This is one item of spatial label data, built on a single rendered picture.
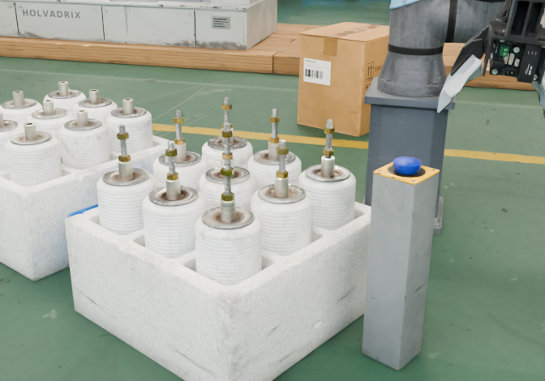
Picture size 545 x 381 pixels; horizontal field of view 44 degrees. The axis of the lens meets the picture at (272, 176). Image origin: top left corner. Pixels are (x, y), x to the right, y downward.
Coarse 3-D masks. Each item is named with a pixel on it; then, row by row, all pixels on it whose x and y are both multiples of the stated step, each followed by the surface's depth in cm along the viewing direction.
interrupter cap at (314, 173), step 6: (312, 168) 116; (318, 168) 116; (336, 168) 116; (342, 168) 116; (306, 174) 113; (312, 174) 113; (318, 174) 114; (336, 174) 114; (342, 174) 113; (348, 174) 113; (318, 180) 111; (324, 180) 111; (330, 180) 111; (336, 180) 111; (342, 180) 111
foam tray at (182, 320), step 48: (96, 240) 109; (144, 240) 109; (336, 240) 107; (96, 288) 113; (144, 288) 103; (192, 288) 95; (240, 288) 94; (288, 288) 100; (336, 288) 110; (144, 336) 107; (192, 336) 98; (240, 336) 94; (288, 336) 103
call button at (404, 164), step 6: (402, 156) 99; (408, 156) 99; (396, 162) 97; (402, 162) 97; (408, 162) 97; (414, 162) 97; (420, 162) 97; (396, 168) 97; (402, 168) 96; (408, 168) 96; (414, 168) 96; (420, 168) 97
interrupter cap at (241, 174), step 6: (216, 168) 115; (234, 168) 116; (240, 168) 116; (210, 174) 113; (216, 174) 113; (234, 174) 114; (240, 174) 113; (246, 174) 113; (210, 180) 110; (216, 180) 111; (222, 180) 110; (234, 180) 111; (240, 180) 110; (246, 180) 111
